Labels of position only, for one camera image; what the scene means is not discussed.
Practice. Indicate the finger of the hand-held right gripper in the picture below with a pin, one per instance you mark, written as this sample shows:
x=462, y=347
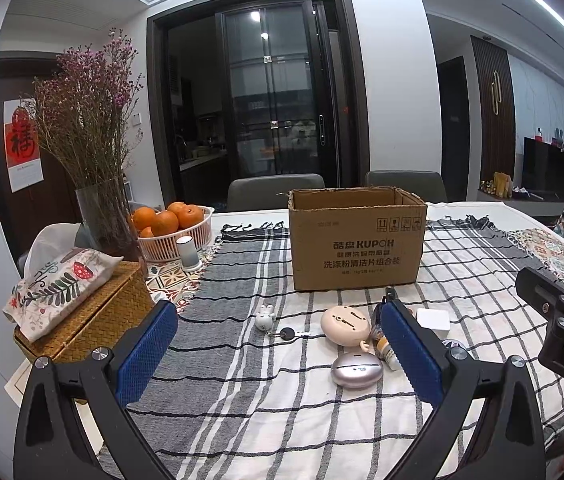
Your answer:
x=539, y=285

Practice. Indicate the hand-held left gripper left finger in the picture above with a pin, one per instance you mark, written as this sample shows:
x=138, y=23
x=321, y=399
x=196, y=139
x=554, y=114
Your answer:
x=146, y=350

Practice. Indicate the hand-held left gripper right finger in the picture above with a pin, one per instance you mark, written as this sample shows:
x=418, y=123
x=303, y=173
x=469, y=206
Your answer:
x=412, y=355

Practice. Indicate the white charger plug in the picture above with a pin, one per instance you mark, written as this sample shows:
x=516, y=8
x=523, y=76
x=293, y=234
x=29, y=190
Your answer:
x=434, y=320

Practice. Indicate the small round tin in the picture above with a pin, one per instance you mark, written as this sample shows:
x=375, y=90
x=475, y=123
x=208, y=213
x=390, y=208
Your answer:
x=454, y=344

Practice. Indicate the beige round case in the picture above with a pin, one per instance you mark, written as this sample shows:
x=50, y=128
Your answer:
x=344, y=325

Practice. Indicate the brown cardboard box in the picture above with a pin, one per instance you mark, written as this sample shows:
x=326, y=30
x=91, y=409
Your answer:
x=357, y=260

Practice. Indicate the silver oval case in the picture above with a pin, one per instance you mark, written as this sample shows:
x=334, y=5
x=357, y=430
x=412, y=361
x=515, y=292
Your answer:
x=354, y=370

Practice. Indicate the wicker tissue box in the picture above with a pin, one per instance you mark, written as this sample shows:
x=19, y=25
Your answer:
x=91, y=315

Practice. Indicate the white television cabinet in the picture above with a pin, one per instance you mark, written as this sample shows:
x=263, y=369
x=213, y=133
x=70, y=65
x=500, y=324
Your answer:
x=527, y=206

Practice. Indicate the white fruit basket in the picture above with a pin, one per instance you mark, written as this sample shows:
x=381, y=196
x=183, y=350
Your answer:
x=171, y=247

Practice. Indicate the black television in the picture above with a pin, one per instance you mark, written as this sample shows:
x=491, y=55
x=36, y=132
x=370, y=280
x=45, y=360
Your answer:
x=552, y=170

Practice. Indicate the yellow box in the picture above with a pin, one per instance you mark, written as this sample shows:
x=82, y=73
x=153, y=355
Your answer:
x=502, y=183

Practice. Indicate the floral fabric tissue pouch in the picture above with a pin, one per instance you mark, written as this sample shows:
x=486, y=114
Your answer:
x=56, y=285

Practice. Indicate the orange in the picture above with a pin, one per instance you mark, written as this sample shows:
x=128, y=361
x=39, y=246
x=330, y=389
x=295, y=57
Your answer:
x=190, y=215
x=144, y=219
x=146, y=232
x=164, y=223
x=176, y=207

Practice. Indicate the black key fob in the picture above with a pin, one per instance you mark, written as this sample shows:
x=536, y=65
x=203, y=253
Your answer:
x=287, y=334

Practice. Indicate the grey plaid tablecloth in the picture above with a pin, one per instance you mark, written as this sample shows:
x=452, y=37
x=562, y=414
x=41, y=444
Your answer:
x=262, y=410

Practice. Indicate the glass vase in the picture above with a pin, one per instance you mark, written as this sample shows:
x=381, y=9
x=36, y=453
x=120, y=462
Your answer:
x=106, y=225

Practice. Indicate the white tissue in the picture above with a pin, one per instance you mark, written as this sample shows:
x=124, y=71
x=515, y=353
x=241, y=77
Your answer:
x=51, y=245

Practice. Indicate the grey dining chair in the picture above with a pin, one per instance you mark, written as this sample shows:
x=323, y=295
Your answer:
x=277, y=192
x=404, y=187

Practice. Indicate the dark room door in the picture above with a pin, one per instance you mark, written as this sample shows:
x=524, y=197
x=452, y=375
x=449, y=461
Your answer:
x=454, y=125

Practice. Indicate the dried purple flowers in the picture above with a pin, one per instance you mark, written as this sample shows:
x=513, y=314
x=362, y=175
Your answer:
x=86, y=110

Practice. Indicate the dark sliding glass door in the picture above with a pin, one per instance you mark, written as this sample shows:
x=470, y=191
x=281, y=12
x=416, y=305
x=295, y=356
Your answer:
x=272, y=85

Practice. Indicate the dark slatted wall panel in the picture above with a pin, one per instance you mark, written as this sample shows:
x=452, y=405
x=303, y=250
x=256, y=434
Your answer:
x=482, y=110

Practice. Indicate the gold wall ornament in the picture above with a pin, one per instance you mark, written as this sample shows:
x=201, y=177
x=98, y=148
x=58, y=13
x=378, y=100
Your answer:
x=496, y=92

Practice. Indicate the red wall calendar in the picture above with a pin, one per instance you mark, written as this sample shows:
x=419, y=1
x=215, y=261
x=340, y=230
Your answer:
x=21, y=145

